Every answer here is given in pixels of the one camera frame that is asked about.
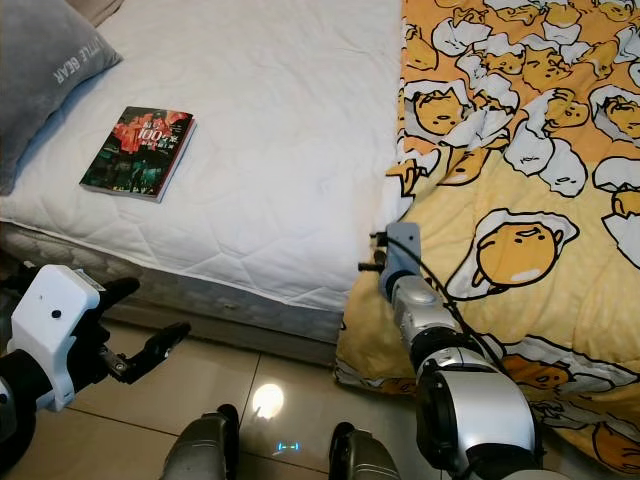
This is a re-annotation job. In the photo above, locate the grey mattress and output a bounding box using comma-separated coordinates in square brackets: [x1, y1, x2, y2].
[0, 222, 346, 366]

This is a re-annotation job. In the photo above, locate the grey left robot leg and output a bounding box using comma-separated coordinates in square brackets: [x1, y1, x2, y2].
[160, 403, 241, 480]

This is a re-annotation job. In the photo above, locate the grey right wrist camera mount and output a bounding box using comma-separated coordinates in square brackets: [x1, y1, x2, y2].
[382, 222, 423, 301]

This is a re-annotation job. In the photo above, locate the dark colourful cover book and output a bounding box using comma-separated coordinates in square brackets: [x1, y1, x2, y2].
[78, 105, 197, 204]

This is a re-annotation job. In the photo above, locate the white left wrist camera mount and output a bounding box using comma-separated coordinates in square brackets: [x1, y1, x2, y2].
[10, 264, 106, 413]

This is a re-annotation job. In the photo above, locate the grey right robot leg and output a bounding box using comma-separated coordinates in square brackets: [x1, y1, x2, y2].
[325, 423, 406, 480]

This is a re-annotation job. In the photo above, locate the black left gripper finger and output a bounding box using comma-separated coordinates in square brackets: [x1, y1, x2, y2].
[128, 321, 193, 384]
[98, 277, 143, 307]

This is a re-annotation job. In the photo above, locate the yellow cartoon print blanket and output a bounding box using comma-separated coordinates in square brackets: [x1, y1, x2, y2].
[335, 0, 640, 476]

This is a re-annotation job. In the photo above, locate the grey pillow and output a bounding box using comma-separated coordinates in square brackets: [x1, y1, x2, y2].
[0, 0, 123, 197]

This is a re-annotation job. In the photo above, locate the grey robot leg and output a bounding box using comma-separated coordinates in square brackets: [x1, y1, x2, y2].
[325, 423, 406, 480]
[160, 403, 241, 480]

